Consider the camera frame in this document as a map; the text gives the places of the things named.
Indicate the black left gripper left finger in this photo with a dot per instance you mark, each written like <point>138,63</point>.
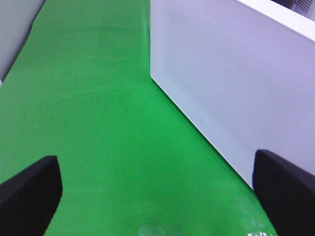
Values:
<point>29,200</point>

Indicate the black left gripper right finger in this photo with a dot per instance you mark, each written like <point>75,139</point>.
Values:
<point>286,192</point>

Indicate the white microwave door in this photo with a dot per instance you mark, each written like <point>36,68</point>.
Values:
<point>243,72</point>

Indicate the white microwave oven body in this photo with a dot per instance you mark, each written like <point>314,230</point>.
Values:
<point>305,8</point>

